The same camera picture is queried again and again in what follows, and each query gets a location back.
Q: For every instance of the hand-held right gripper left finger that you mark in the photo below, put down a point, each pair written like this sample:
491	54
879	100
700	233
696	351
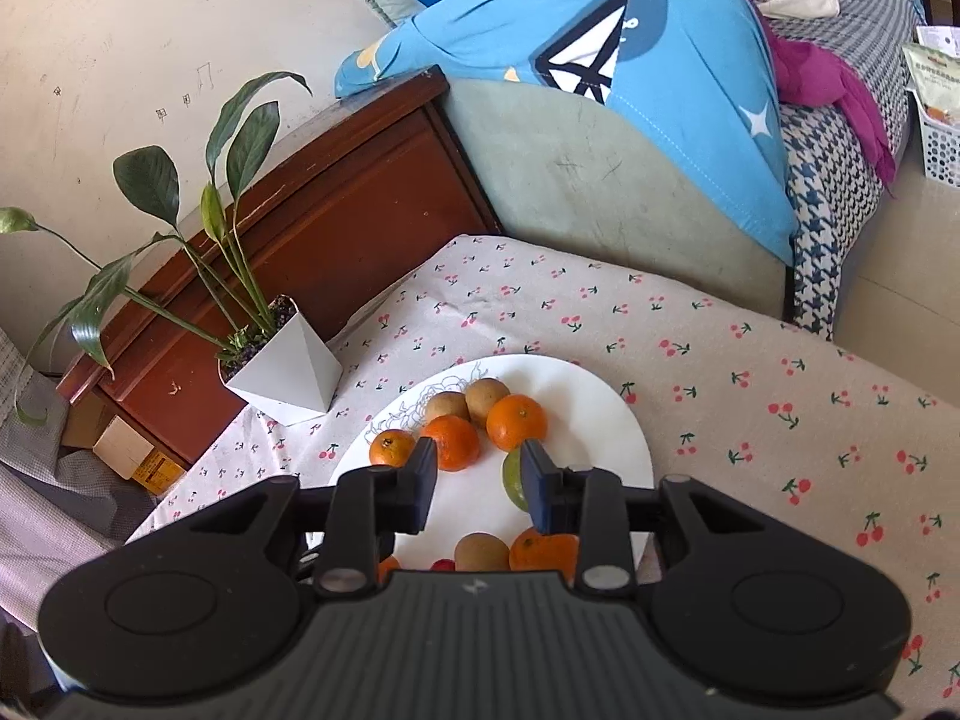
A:
424	487

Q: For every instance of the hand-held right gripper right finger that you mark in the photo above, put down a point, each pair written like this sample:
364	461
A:
534	491

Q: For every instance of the green round fruit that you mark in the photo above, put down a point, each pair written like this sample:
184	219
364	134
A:
513	480

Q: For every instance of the small orange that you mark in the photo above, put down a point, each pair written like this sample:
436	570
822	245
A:
540	555
388	568
391	450

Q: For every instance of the large orange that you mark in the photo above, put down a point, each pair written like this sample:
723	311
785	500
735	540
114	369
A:
454	442
517	422

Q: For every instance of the brown round fruit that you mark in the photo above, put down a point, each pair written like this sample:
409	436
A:
487	399
447	406
481	551

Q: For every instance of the red cherry tomato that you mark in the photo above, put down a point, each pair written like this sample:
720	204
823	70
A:
444	565

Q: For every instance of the white round plate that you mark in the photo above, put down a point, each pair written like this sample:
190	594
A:
585	420

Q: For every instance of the white angular plant pot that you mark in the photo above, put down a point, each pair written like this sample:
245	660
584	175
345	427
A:
289	367

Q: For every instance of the cherry print tablecloth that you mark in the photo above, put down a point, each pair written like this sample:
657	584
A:
750	427

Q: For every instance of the cardboard box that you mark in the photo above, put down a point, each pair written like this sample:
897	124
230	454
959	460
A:
124	446

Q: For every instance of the pale green cushion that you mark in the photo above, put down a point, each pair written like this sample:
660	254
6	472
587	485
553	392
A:
562	165

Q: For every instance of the purple grey cloth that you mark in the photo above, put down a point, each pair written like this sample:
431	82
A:
45	510

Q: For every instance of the checkered beige cloth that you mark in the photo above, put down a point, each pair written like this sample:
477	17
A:
30	405

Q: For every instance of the green leafy plant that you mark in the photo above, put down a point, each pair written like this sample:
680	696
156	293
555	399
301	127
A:
154	184

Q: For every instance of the houndstooth blanket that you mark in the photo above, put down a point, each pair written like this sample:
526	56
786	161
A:
825	187

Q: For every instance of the blue printed pillow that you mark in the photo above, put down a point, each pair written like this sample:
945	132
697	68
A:
675	90

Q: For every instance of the magenta cloth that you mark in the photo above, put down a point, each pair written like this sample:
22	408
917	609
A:
817	75

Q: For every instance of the white plastic basket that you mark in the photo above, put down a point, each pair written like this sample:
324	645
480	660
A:
937	150

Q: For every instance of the snack packet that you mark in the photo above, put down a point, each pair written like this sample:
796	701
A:
930	75

